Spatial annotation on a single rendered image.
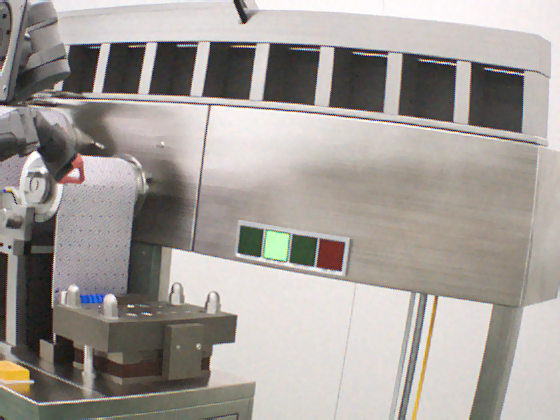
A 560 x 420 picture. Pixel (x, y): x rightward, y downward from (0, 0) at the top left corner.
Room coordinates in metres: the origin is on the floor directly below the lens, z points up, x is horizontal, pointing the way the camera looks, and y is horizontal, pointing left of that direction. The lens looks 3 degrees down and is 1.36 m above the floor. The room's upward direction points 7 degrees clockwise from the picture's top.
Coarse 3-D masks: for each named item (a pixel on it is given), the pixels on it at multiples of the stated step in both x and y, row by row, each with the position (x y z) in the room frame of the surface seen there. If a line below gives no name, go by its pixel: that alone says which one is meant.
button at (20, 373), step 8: (0, 360) 1.82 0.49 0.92; (8, 360) 1.84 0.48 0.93; (0, 368) 1.76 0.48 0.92; (8, 368) 1.77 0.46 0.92; (16, 368) 1.79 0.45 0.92; (24, 368) 1.81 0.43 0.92; (0, 376) 1.76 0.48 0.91; (8, 376) 1.76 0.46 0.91; (16, 376) 1.78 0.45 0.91; (24, 376) 1.80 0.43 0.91
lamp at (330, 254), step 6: (324, 240) 2.09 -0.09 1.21; (324, 246) 2.09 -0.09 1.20; (330, 246) 2.08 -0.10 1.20; (336, 246) 2.08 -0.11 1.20; (342, 246) 2.07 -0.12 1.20; (324, 252) 2.09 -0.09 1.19; (330, 252) 2.08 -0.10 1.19; (336, 252) 2.07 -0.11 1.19; (342, 252) 2.07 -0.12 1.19; (318, 258) 2.10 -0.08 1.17; (324, 258) 2.09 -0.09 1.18; (330, 258) 2.08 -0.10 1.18; (336, 258) 2.07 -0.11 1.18; (318, 264) 2.09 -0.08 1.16; (324, 264) 2.09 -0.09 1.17; (330, 264) 2.08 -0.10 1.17; (336, 264) 2.07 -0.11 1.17
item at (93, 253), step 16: (64, 224) 2.06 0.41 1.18; (80, 224) 2.10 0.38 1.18; (96, 224) 2.15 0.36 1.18; (112, 224) 2.19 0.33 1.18; (128, 224) 2.23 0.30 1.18; (64, 240) 2.07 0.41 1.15; (80, 240) 2.11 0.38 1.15; (96, 240) 2.15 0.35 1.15; (112, 240) 2.19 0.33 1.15; (128, 240) 2.24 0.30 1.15; (64, 256) 2.07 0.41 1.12; (80, 256) 2.11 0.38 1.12; (96, 256) 2.15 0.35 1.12; (112, 256) 2.20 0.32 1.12; (128, 256) 2.24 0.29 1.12; (64, 272) 2.07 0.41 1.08; (80, 272) 2.11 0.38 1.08; (96, 272) 2.16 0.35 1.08; (112, 272) 2.20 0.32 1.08; (64, 288) 2.07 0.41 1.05; (80, 288) 2.12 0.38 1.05; (96, 288) 2.16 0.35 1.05; (112, 288) 2.20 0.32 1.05
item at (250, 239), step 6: (246, 228) 2.19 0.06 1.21; (246, 234) 2.19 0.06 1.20; (252, 234) 2.18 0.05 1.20; (258, 234) 2.17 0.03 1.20; (240, 240) 2.19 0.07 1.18; (246, 240) 2.19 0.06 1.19; (252, 240) 2.18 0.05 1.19; (258, 240) 2.17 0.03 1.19; (240, 246) 2.19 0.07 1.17; (246, 246) 2.19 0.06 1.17; (252, 246) 2.18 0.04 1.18; (258, 246) 2.17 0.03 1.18; (240, 252) 2.19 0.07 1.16; (246, 252) 2.18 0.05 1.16; (252, 252) 2.18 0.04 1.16; (258, 252) 2.17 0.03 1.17
